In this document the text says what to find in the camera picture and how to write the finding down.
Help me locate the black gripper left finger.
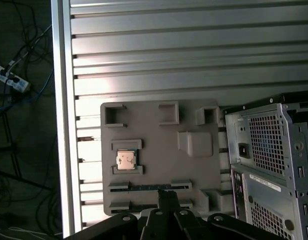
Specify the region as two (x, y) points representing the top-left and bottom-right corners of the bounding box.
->
(63, 189), (173, 240)

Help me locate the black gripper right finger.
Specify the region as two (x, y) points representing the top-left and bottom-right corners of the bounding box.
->
(166, 190), (290, 240)

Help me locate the silver CPU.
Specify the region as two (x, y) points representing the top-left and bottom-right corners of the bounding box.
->
(115, 149), (139, 171)

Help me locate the dark RAM stick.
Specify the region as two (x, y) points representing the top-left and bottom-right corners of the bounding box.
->
(128, 183), (173, 192)

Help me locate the grey parts rack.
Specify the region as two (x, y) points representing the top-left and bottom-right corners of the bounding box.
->
(100, 98), (226, 218)

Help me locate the grey power supply unit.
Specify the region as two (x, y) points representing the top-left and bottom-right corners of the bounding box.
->
(234, 109), (296, 191)

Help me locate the black open PC case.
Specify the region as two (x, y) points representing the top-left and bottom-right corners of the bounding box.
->
(222, 92), (308, 240)

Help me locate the white power strip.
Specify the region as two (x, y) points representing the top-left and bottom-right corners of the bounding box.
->
(0, 63), (32, 94)

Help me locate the blue floor cable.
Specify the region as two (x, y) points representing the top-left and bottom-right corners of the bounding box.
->
(0, 69), (55, 113)

